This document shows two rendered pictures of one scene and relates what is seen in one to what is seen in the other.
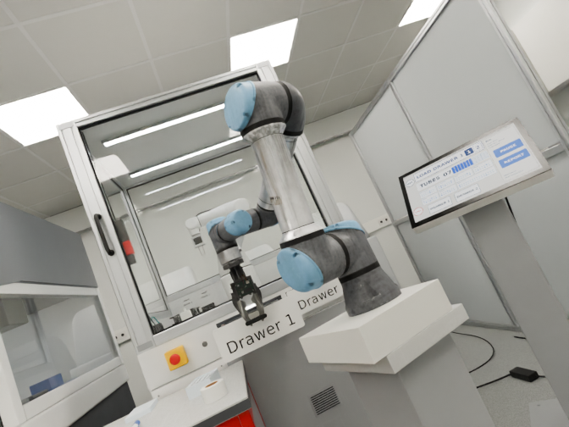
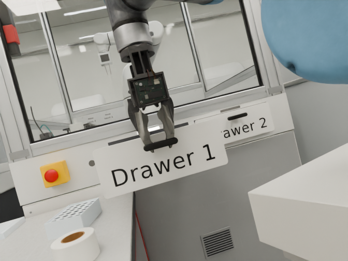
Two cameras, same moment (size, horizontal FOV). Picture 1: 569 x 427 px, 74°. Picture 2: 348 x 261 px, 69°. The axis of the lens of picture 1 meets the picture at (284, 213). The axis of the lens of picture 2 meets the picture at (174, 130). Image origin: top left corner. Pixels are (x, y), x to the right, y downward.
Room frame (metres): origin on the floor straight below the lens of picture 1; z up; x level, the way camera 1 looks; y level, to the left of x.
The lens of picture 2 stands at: (0.71, 0.16, 0.95)
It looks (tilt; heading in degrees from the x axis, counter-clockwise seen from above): 2 degrees down; 4
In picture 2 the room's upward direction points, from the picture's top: 14 degrees counter-clockwise
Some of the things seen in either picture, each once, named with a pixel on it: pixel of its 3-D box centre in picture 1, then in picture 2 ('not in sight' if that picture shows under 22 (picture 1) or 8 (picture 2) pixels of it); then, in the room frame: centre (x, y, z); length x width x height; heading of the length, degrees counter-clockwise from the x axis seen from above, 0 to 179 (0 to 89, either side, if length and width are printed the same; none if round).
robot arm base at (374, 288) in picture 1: (366, 286); not in sight; (1.02, -0.12, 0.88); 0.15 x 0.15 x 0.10
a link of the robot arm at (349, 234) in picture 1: (345, 247); not in sight; (1.02, -0.11, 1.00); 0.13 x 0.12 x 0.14; 129
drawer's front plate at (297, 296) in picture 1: (321, 291); (235, 125); (1.66, -0.01, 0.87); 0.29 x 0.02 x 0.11; 102
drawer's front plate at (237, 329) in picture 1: (259, 328); (162, 157); (1.28, 0.23, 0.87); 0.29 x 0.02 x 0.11; 102
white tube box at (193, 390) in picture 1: (203, 383); (75, 217); (1.30, 0.48, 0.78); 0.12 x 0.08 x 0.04; 2
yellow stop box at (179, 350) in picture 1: (176, 357); (55, 173); (1.51, 0.62, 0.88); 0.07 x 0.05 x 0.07; 102
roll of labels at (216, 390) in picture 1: (213, 390); (75, 248); (1.11, 0.39, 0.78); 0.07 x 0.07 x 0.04
